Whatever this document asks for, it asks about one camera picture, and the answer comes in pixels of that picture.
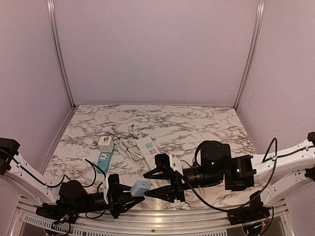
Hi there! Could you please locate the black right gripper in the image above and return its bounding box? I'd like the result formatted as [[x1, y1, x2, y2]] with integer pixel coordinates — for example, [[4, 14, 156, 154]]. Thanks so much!
[[144, 166, 224, 204]]

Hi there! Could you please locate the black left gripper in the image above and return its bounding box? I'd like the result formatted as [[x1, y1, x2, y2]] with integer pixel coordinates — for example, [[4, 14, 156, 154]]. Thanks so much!
[[76, 185, 145, 220]]

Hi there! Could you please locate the light blue plug adapter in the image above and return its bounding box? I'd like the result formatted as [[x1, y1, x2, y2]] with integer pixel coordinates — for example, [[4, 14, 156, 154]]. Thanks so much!
[[130, 181, 151, 197]]

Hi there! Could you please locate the white multicolour power strip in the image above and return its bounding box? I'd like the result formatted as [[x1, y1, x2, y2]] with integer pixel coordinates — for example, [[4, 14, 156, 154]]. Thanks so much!
[[136, 137, 170, 187]]

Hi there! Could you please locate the white power strip cable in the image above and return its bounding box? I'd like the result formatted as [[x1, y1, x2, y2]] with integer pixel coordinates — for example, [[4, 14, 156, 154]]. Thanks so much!
[[113, 137, 144, 164]]

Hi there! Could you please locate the teal power strip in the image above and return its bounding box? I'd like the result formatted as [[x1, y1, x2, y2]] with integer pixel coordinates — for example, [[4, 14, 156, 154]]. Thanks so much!
[[96, 152, 113, 174]]

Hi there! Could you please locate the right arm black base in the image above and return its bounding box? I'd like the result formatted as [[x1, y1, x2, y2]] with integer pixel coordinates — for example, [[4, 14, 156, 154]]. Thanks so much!
[[227, 191, 271, 225]]

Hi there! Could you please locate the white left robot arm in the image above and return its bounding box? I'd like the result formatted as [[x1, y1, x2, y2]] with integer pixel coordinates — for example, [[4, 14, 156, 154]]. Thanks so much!
[[0, 138, 145, 222]]

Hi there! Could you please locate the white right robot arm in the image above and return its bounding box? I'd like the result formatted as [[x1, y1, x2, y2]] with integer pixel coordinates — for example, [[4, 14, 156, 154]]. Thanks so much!
[[143, 132, 315, 220]]

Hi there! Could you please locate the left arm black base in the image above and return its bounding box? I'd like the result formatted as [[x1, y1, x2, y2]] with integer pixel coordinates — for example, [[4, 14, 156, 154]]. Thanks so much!
[[35, 202, 78, 224]]

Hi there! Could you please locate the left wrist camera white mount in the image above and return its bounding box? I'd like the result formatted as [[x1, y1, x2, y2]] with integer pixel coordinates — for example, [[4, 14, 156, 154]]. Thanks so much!
[[102, 179, 109, 204]]

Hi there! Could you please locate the white strip cable plug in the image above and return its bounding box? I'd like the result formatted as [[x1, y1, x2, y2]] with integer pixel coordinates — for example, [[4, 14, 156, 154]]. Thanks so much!
[[128, 124, 144, 140]]

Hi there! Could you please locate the aluminium front rail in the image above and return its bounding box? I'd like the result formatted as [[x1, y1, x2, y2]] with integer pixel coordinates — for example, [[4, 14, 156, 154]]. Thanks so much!
[[14, 196, 290, 236]]

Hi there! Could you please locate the left aluminium frame post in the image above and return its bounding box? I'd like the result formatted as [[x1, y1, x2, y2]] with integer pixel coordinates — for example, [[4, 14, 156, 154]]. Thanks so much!
[[47, 0, 76, 110]]

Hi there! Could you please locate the aluminium frame post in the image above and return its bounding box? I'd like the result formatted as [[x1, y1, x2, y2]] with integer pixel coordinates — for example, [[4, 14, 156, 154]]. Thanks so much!
[[233, 0, 265, 112], [47, 0, 76, 110]]

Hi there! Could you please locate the right aluminium frame post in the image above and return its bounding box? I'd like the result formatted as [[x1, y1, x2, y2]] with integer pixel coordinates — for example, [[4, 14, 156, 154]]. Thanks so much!
[[233, 0, 265, 112]]

